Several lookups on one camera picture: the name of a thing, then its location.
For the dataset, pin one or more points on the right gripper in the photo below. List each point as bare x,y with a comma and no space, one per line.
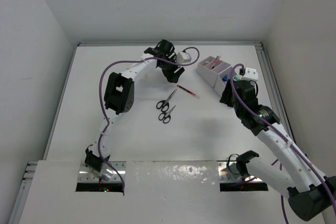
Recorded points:
226,93

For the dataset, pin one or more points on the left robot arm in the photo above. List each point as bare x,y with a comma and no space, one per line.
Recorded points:
117,90

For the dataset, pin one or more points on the white organizer box left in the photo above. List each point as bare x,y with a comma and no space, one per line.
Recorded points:
209,75

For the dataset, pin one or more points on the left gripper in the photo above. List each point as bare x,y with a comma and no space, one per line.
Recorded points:
172,76

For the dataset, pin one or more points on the blue spray bottle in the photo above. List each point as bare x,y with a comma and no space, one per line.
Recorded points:
225,78

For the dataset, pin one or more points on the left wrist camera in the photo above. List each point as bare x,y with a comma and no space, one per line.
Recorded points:
183,58

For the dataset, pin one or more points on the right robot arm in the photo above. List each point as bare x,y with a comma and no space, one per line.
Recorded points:
308,190

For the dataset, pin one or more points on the metal base plate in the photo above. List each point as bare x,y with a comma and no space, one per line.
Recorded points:
106,175
228,173

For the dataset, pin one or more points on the white organizer box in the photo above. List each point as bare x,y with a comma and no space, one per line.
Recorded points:
209,75
220,85

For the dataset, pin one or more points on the white organizer box right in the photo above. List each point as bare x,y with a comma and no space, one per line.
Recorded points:
220,85

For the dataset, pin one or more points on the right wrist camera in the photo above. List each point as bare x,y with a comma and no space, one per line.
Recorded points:
248,74

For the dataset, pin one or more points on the small black scissors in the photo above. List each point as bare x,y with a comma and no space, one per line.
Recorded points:
165,117

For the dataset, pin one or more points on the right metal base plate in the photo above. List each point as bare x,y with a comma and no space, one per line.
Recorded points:
228,173

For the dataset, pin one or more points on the pink red pen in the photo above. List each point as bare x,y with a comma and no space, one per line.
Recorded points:
215,63

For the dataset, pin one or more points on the large black scissors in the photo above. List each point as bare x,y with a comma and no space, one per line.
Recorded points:
164,105

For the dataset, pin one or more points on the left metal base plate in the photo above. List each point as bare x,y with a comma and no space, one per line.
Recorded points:
106,175

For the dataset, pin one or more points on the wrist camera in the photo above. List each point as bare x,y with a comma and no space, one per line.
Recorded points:
183,58
248,74

